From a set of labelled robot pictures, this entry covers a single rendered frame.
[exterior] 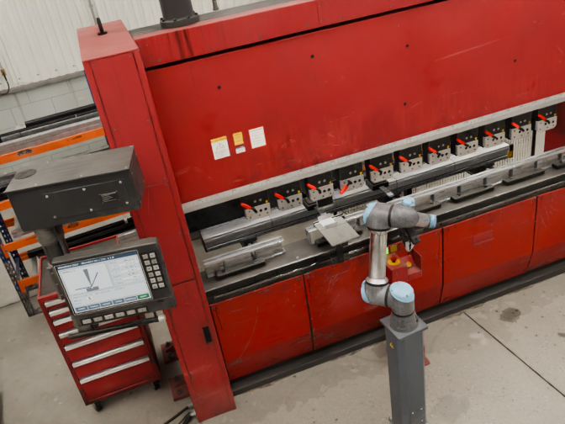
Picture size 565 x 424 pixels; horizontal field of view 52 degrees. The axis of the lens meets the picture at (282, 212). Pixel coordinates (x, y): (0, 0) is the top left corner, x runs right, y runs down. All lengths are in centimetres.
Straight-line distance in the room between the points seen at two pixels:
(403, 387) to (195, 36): 211
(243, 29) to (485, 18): 143
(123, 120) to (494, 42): 217
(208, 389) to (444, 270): 173
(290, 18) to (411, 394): 208
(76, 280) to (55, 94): 476
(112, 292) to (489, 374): 240
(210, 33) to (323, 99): 72
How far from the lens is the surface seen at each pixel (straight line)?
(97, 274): 262
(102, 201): 245
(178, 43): 291
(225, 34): 295
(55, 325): 370
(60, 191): 246
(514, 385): 391
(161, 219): 297
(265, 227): 371
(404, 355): 313
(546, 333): 428
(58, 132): 471
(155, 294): 265
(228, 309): 348
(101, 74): 270
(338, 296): 372
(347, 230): 344
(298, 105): 317
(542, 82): 403
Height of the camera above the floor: 284
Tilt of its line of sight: 30 degrees down
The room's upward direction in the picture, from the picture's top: 10 degrees counter-clockwise
